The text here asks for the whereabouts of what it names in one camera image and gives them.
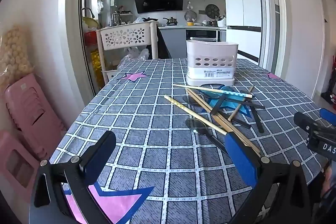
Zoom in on person's right forearm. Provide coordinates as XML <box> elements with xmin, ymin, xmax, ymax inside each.
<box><xmin>316</xmin><ymin>160</ymin><xmax>336</xmax><ymax>216</ymax></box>

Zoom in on pink plastic stool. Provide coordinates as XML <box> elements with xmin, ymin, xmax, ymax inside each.
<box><xmin>3</xmin><ymin>73</ymin><xmax>67</xmax><ymax>160</ymax></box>
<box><xmin>0</xmin><ymin>130</ymin><xmax>51</xmax><ymax>205</ymax></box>

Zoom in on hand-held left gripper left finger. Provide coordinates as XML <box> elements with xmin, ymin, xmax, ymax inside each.
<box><xmin>30</xmin><ymin>130</ymin><xmax>117</xmax><ymax>224</ymax></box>

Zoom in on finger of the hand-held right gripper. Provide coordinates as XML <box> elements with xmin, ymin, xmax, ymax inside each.
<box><xmin>293</xmin><ymin>112</ymin><xmax>327</xmax><ymax>136</ymax></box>
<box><xmin>319</xmin><ymin>108</ymin><xmax>336</xmax><ymax>127</ymax></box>

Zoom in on blue patterned pale chopstick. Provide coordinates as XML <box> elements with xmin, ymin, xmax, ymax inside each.
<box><xmin>172</xmin><ymin>84</ymin><xmax>253</xmax><ymax>98</ymax></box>

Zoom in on thin wooden chopstick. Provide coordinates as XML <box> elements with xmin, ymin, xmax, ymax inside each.
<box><xmin>227</xmin><ymin>85</ymin><xmax>256</xmax><ymax>122</ymax></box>

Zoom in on kitchen faucet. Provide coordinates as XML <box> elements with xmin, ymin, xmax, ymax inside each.
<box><xmin>81</xmin><ymin>7</ymin><xmax>95</xmax><ymax>18</ymax></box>

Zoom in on black round hanging pan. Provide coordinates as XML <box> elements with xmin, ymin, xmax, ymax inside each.
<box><xmin>205</xmin><ymin>4</ymin><xmax>220</xmax><ymax>17</ymax></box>

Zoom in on built-in black oven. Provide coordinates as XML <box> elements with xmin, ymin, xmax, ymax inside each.
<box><xmin>185</xmin><ymin>29</ymin><xmax>219</xmax><ymax>42</ymax></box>

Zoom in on clear plastic bags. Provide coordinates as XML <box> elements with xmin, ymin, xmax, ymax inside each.
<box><xmin>117</xmin><ymin>47</ymin><xmax>150</xmax><ymax>69</ymax></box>

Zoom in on red plastic basket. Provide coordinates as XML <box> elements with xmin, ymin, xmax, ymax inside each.
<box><xmin>83</xmin><ymin>30</ymin><xmax>100</xmax><ymax>46</ymax></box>

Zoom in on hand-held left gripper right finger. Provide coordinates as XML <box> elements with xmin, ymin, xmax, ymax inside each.
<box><xmin>224</xmin><ymin>132</ymin><xmax>319</xmax><ymax>224</ymax></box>

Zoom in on white plastic trolley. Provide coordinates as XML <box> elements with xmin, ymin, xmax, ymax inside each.
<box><xmin>96</xmin><ymin>21</ymin><xmax>160</xmax><ymax>85</ymax></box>

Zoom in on grey checkered star tablecloth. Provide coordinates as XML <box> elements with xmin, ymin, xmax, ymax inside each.
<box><xmin>49</xmin><ymin>57</ymin><xmax>332</xmax><ymax>224</ymax></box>

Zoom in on bag of puffed snack balls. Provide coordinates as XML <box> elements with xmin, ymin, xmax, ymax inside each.
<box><xmin>0</xmin><ymin>26</ymin><xmax>34</xmax><ymax>93</ymax></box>

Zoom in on white fridge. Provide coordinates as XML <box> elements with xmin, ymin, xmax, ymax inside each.
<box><xmin>223</xmin><ymin>0</ymin><xmax>263</xmax><ymax>64</ymax></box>

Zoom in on brown wooden chopstick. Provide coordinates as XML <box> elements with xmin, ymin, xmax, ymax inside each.
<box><xmin>189</xmin><ymin>89</ymin><xmax>260</xmax><ymax>153</ymax></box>
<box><xmin>186</xmin><ymin>88</ymin><xmax>261</xmax><ymax>157</ymax></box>

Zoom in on dotted pale chopstick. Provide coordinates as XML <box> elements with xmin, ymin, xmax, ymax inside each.
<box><xmin>164</xmin><ymin>94</ymin><xmax>228</xmax><ymax>135</ymax></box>

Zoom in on white plastic utensil holder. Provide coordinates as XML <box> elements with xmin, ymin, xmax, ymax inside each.
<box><xmin>186</xmin><ymin>39</ymin><xmax>238</xmax><ymax>87</ymax></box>

